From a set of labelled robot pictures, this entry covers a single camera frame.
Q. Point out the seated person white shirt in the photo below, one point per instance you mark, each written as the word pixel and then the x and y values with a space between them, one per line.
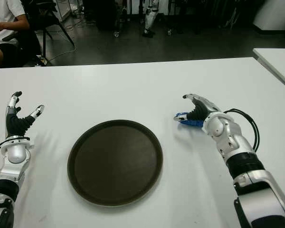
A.
pixel 2 19

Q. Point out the black equipment cart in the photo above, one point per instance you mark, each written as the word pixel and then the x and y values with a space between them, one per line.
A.
pixel 107 14

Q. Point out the round brown tray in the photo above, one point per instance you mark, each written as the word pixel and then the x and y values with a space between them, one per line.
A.
pixel 115 164

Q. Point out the black wheeled stand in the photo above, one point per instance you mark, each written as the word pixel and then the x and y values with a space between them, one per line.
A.
pixel 169 31

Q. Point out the white humanoid robot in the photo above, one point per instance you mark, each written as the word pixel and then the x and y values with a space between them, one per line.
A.
pixel 150 17

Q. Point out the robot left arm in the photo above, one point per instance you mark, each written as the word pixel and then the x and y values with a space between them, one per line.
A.
pixel 15 152

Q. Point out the white cabinet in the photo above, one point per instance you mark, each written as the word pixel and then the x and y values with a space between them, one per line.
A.
pixel 273 14

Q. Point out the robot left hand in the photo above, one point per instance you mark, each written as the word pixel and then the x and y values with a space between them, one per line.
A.
pixel 15 124

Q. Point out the black chair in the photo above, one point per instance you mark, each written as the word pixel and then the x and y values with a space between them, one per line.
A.
pixel 45 16

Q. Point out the folded silver frame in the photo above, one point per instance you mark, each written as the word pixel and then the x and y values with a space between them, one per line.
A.
pixel 231 19

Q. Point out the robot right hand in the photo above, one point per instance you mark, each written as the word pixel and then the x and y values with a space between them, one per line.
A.
pixel 203 110

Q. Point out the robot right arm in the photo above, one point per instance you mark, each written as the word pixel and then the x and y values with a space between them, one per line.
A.
pixel 217 127

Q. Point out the blue Oreo packet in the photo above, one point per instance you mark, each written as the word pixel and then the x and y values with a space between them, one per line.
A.
pixel 192 124

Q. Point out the white side table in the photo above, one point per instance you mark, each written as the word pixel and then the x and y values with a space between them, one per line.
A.
pixel 278 61

